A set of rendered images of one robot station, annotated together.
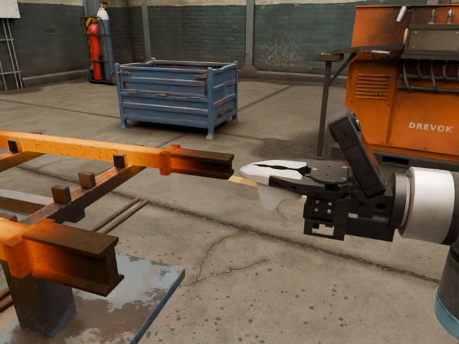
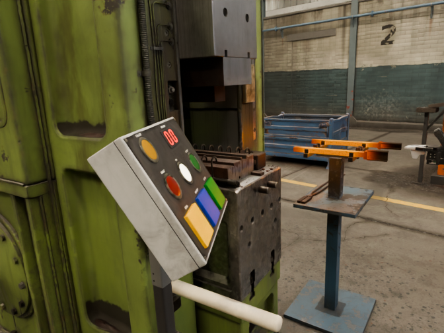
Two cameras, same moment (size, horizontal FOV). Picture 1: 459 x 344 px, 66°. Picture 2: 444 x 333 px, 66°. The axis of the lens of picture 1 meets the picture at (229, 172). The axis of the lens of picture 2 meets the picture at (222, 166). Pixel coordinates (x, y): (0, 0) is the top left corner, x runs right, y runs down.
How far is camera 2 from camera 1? 1.39 m
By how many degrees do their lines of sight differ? 17
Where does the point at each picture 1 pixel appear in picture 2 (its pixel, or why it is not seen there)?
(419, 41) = not seen: outside the picture
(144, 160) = (371, 145)
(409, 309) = not seen: outside the picture
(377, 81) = not seen: outside the picture
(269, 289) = (392, 246)
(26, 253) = (367, 154)
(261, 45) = (361, 99)
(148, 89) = (283, 133)
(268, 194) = (414, 153)
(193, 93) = (318, 136)
